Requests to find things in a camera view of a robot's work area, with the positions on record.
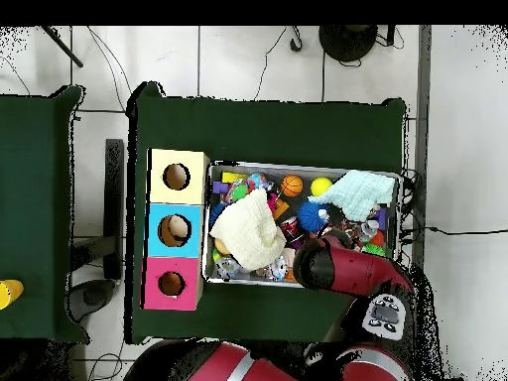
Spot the cream waffle cloth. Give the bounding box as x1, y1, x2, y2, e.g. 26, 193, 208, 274
208, 188, 288, 273

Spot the orange striped tiger plush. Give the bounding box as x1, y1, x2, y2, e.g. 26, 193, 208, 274
336, 220, 362, 241

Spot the shallow silver mesh bin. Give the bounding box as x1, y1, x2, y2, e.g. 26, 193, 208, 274
201, 160, 402, 294

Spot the wooden box with three holes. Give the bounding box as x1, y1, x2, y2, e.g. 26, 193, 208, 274
140, 148, 210, 312

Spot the orange toy basketball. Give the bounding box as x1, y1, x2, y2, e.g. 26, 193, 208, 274
280, 175, 305, 198

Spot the yellow ball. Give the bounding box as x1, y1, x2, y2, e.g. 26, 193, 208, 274
310, 176, 333, 197

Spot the dark green tablecloth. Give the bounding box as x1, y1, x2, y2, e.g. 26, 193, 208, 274
0, 84, 89, 342
124, 80, 407, 350

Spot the light blue waffle cloth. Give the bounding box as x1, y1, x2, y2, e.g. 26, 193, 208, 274
308, 169, 397, 222

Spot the black upright panel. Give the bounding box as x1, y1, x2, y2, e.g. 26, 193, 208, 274
103, 138, 125, 280

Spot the black round stand base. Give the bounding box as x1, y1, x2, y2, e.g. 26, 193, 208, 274
317, 25, 378, 64

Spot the black rod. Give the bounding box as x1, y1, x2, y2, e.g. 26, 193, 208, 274
40, 25, 84, 68

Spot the yellow plastic toy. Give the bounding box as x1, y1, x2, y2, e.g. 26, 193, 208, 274
0, 279, 25, 311

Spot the black cable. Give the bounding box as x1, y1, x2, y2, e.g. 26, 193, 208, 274
400, 224, 508, 236

